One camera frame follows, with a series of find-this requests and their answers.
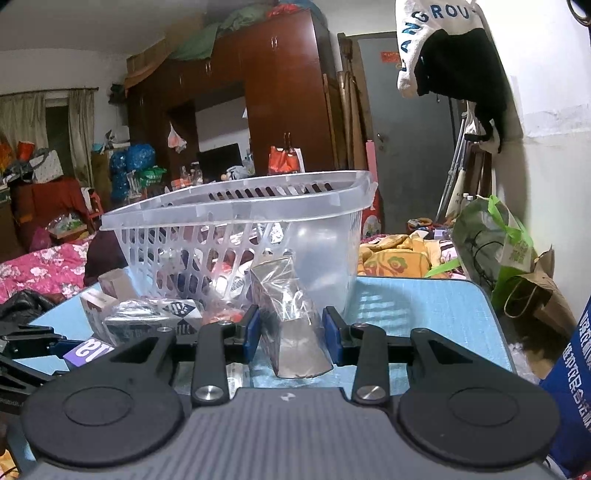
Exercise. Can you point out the green shopping bag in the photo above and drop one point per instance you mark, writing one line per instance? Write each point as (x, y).
(494, 244)

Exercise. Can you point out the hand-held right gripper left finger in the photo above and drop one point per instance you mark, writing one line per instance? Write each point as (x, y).
(251, 333)

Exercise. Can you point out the blue plastic bag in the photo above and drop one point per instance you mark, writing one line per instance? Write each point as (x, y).
(129, 166)

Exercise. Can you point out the black plastic bag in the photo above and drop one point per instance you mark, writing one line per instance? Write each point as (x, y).
(23, 304)

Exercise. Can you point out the beige curtain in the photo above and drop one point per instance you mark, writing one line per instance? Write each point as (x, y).
(27, 124)

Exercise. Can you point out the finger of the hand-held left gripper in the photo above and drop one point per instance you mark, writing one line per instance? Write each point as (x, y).
(27, 333)
(27, 374)

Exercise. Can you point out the pink floral blanket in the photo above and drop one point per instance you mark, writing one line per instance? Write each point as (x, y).
(41, 270)

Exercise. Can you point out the yellow printed blanket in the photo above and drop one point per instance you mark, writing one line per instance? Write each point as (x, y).
(397, 258)

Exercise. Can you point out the white hanging plastic bag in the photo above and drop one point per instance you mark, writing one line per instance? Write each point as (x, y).
(176, 138)

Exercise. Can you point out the clear plastic basket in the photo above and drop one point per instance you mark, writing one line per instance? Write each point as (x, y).
(231, 217)

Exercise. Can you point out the white box with red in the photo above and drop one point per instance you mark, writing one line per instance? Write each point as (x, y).
(98, 304)

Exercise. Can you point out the clear-wrapped black patterned box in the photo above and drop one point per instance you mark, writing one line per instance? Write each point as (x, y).
(152, 318)

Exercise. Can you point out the grey door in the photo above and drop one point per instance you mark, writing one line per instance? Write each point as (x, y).
(406, 152)

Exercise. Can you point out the metal crutches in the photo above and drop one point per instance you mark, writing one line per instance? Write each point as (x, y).
(455, 166)

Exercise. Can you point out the brown paper bag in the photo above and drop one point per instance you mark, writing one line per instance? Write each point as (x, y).
(549, 300)

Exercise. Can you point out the red cloth-covered furniture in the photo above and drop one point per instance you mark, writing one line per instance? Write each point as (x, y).
(51, 203)

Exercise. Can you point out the black television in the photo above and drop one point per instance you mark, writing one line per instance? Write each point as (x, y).
(219, 161)

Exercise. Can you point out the pink roll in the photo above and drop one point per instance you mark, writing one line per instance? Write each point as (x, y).
(371, 156)

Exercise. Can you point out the white printed garment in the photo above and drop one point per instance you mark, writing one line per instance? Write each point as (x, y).
(415, 27)

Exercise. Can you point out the purple and white box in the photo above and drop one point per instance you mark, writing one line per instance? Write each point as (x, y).
(87, 354)

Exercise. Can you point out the black hanging garment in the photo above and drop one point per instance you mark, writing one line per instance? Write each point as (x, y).
(461, 69)

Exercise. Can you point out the wooden planks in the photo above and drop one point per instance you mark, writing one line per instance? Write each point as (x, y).
(348, 115)

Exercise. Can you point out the dark wooden wardrobe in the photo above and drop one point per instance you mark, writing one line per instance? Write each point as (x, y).
(277, 92)

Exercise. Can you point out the orange white plastic bag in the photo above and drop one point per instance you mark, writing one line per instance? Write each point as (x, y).
(284, 159)

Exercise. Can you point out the blue shopping bag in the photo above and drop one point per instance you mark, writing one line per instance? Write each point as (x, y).
(570, 392)

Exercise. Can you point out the dusky pink box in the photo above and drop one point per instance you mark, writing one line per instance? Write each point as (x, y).
(115, 281)

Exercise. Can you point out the green tarp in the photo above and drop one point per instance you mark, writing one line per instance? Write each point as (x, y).
(207, 39)

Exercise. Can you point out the green plastic basket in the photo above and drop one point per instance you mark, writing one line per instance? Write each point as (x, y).
(152, 176)

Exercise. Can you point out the clear-wrapped silver box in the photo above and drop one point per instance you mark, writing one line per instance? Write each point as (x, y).
(291, 318)

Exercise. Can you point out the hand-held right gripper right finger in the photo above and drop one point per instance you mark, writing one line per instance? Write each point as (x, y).
(332, 335)

